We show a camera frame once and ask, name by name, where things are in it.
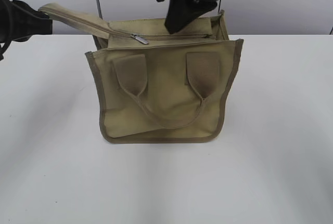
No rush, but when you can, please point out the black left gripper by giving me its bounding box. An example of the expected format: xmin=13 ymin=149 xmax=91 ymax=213
xmin=1 ymin=0 xmax=53 ymax=43

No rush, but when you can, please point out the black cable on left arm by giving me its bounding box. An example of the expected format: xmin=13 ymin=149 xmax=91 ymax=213
xmin=0 ymin=35 xmax=14 ymax=61

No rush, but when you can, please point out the yellow canvas bag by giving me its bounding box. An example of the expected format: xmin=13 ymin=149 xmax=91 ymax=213
xmin=40 ymin=3 xmax=244 ymax=144

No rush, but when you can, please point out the silver zipper pull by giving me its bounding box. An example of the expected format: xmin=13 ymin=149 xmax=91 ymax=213
xmin=131 ymin=34 xmax=149 ymax=45

